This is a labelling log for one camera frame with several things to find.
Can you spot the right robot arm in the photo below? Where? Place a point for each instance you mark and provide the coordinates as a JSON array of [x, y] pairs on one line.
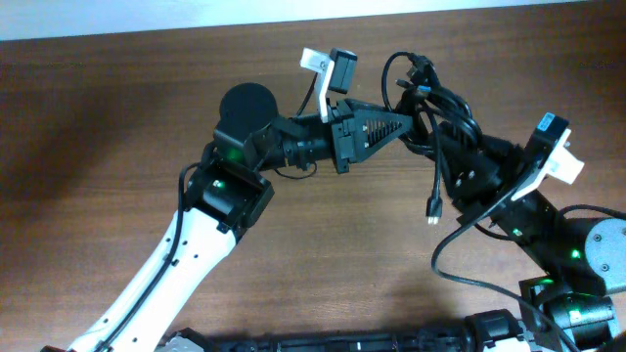
[[570, 307]]

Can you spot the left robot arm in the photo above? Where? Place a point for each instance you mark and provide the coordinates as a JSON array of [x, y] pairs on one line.
[[224, 194]]

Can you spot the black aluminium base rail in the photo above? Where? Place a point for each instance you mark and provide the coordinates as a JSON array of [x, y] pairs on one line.
[[492, 331]]

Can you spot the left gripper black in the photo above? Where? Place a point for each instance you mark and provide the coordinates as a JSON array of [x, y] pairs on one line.
[[342, 140]]

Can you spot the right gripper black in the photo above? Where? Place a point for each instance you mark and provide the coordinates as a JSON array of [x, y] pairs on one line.
[[489, 186]]

